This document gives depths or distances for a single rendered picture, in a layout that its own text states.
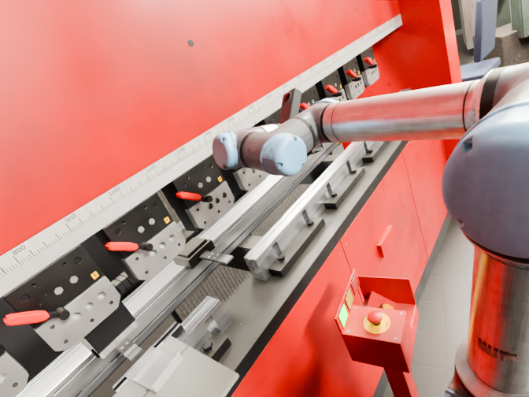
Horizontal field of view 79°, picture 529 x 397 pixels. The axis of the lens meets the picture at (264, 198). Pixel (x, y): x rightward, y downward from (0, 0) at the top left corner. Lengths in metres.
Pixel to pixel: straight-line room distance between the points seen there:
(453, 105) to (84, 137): 0.67
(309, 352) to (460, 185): 0.93
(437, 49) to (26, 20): 2.04
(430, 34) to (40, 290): 2.21
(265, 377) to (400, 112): 0.79
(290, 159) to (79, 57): 0.49
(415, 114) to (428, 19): 1.82
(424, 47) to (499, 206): 2.06
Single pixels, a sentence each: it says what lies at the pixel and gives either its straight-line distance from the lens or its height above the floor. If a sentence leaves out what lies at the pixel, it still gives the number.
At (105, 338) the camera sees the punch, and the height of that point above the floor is 1.12.
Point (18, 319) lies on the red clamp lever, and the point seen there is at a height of 1.30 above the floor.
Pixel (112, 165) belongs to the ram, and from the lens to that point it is 0.79.
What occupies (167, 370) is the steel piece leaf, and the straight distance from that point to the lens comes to 0.84.
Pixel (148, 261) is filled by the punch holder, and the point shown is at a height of 1.21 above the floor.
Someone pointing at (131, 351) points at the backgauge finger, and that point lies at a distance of 0.98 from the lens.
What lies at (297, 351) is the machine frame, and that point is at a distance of 1.12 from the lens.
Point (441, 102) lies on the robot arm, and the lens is 0.50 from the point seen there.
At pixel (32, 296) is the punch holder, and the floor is 1.31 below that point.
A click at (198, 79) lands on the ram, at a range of 0.95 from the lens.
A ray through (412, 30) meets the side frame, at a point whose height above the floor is 1.29.
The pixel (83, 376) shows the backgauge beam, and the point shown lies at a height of 0.95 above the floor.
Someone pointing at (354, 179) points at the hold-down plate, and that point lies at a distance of 1.46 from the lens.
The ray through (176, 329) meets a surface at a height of 1.00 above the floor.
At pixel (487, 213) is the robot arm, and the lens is 0.34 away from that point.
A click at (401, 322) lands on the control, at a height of 0.78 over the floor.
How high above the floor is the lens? 1.53
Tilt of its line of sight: 23 degrees down
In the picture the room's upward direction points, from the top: 24 degrees counter-clockwise
